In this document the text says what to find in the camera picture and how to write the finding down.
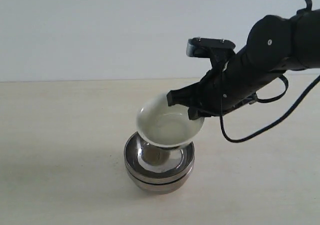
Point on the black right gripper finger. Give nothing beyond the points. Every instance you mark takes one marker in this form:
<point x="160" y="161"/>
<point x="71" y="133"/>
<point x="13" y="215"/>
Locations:
<point x="195" y="113"/>

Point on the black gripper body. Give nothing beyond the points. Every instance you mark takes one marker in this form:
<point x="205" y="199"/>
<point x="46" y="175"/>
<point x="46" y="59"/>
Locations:
<point x="232" y="84"/>

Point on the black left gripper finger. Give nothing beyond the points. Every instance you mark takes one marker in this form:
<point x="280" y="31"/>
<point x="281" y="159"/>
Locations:
<point x="188" y="96"/>

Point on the small white ceramic bowl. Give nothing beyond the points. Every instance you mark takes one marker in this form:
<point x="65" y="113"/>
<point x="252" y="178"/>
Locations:
<point x="166" y="127"/>

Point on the smooth steel bowl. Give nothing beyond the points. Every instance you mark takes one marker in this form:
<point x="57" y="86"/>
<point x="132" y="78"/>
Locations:
<point x="154" y="164"/>

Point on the ribbed steel bowl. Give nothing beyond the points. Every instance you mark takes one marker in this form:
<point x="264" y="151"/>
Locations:
<point x="161" y="187"/>

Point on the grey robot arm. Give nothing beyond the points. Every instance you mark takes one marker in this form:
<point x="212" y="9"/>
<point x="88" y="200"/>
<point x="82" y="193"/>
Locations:
<point x="305" y="53"/>

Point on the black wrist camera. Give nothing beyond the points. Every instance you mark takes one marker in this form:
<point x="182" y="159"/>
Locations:
<point x="217" y="50"/>

